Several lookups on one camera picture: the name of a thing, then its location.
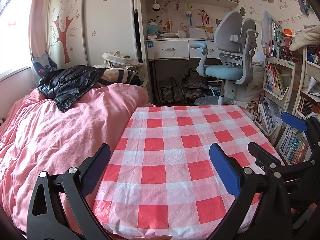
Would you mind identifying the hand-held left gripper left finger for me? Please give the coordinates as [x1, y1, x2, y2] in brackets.
[26, 143, 113, 240]

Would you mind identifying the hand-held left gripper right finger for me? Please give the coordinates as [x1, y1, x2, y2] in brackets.
[209, 143, 293, 240]

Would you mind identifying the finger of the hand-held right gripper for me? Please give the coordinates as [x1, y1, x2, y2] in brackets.
[281, 112, 320, 155]
[247, 142, 320, 180]

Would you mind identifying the row of books on floor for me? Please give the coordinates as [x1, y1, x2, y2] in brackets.
[279, 125, 312, 165]

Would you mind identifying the stack of spiral notebooks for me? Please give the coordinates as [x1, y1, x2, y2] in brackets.
[255, 100, 283, 134]

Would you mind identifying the white book rack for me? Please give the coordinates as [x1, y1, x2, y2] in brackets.
[262, 57, 295, 108]

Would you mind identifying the row of thin colourful books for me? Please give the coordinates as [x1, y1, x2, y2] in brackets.
[265, 64, 284, 95]

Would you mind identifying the cream fabric bag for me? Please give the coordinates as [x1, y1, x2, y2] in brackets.
[241, 64, 265, 103]

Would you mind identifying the tall white storage rack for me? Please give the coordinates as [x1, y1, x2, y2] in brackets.
[295, 45, 320, 120]

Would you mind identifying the pink blanket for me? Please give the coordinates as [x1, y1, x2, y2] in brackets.
[0, 81, 150, 238]

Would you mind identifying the red checked tablecloth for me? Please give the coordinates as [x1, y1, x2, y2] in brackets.
[92, 104, 285, 240]

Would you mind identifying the cream cloth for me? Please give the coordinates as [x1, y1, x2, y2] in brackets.
[289, 25, 320, 52]

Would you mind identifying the row of tall upright books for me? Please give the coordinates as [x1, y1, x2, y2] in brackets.
[261, 10, 284, 58]

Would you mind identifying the clear bag of papers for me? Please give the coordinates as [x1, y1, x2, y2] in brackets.
[181, 74, 210, 98]

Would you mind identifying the black puffer jacket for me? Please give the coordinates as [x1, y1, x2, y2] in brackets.
[37, 65, 110, 113]

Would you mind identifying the striped beige pillow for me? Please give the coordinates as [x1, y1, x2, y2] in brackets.
[100, 67, 142, 85]

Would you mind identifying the clear plaid storage bag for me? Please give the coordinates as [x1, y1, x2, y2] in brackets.
[156, 79, 180, 103]

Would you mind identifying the grey and blue desk chair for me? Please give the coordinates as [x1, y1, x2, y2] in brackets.
[190, 10, 259, 106]

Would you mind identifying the white desk with drawers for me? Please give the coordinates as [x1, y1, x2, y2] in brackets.
[145, 30, 225, 103]

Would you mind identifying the pink printed curtain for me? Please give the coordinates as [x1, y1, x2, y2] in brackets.
[29, 0, 59, 77]

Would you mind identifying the window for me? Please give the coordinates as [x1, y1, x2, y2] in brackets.
[0, 0, 32, 80]

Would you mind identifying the white wardrobe with tree decal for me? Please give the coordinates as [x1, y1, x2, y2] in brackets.
[47, 0, 140, 67]

